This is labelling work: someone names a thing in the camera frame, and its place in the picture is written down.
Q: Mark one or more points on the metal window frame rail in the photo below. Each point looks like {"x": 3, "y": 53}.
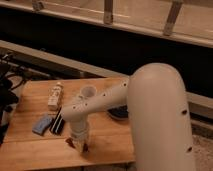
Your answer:
{"x": 188, "y": 21}

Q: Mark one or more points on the dark red pepper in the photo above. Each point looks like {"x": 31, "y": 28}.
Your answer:
{"x": 75, "y": 143}

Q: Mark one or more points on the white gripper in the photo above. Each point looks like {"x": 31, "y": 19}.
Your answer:
{"x": 80, "y": 131}

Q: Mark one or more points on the black striped eraser block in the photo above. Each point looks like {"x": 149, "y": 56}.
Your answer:
{"x": 57, "y": 125}

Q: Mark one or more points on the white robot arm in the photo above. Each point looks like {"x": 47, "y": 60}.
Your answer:
{"x": 155, "y": 97}

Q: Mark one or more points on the blue sponge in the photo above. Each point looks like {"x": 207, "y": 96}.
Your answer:
{"x": 41, "y": 125}

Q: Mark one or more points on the white rectangular bottle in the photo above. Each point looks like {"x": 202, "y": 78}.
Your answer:
{"x": 55, "y": 96}

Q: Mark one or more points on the dark round bowl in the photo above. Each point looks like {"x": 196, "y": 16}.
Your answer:
{"x": 119, "y": 113}

